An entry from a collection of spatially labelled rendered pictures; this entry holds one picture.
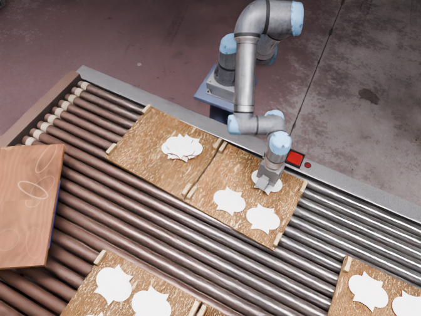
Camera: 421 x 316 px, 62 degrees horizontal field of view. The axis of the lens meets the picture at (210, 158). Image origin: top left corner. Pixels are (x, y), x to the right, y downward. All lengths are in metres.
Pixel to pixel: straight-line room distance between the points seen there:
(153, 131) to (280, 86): 1.80
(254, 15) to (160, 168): 0.72
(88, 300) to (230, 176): 0.72
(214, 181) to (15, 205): 0.77
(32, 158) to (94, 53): 2.10
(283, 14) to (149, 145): 0.78
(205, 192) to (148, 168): 0.27
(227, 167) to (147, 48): 2.17
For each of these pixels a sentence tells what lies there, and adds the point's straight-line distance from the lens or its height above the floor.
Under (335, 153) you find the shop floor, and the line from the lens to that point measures 2.92.
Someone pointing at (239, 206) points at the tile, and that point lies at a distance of 1.46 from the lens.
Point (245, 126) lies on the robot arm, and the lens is 1.31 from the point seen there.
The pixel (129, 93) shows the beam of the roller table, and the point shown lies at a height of 0.92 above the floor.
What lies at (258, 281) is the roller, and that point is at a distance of 1.39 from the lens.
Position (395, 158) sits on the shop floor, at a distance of 3.10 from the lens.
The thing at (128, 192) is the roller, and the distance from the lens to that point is 1.53.
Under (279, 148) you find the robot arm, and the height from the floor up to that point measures 1.25.
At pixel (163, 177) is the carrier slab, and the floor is 0.94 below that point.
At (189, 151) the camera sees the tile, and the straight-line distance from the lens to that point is 1.55.
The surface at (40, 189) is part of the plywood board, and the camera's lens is 1.49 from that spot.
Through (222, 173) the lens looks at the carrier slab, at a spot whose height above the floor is 0.94.
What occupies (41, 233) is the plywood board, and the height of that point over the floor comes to 1.04.
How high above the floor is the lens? 2.26
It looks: 57 degrees down
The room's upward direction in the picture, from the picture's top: 4 degrees clockwise
